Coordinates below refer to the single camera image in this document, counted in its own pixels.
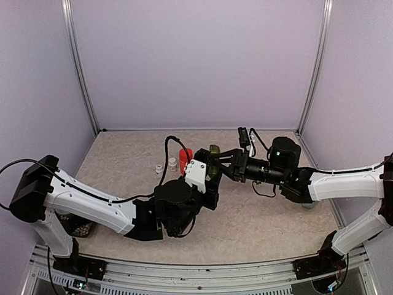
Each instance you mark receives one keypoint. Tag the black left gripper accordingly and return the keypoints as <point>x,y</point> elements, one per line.
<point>213,186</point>

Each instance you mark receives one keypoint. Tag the small white pill bottle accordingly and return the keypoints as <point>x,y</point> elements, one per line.
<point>172,163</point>

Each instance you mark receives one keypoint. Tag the right aluminium frame post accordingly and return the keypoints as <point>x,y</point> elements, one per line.
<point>317,65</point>

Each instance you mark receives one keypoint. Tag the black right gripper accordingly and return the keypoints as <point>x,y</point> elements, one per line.
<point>236,173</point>

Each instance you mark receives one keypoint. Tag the light blue mug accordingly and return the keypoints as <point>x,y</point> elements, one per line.
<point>309,205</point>

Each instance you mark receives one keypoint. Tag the left aluminium frame post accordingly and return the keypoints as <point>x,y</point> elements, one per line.
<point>76,59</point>

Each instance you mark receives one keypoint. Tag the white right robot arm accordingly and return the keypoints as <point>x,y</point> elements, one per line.
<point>308,185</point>

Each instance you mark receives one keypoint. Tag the green pill organizer box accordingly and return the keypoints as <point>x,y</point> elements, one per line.
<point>213,170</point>

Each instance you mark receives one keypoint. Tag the red cylindrical can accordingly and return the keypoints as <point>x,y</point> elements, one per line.
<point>184,157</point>

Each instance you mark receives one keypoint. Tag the aluminium frame post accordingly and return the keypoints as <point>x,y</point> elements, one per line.
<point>76,59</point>
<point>317,65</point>

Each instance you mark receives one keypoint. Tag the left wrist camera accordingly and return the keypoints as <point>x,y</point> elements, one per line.
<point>195,175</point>

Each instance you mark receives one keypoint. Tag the front aluminium rail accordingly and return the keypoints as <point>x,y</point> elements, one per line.
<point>125,277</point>

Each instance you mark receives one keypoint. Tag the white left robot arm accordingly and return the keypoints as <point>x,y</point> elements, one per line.
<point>171,210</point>

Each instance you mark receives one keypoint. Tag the black square tray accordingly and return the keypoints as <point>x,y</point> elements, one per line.
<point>75,226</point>

